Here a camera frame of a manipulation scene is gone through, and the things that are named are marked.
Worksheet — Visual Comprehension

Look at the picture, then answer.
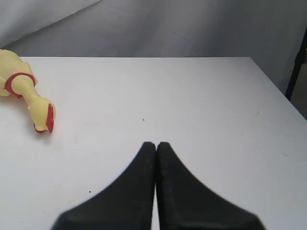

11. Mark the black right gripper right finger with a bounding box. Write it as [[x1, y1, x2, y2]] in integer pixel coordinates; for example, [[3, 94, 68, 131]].
[[156, 142, 265, 230]]

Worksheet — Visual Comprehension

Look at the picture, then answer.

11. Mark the yellow rubber chicken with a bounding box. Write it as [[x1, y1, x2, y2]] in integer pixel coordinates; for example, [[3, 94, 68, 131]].
[[0, 49, 56, 133]]

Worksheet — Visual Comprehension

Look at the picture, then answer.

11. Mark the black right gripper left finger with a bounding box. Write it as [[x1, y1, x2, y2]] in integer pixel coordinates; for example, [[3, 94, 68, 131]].
[[52, 142, 156, 230]]

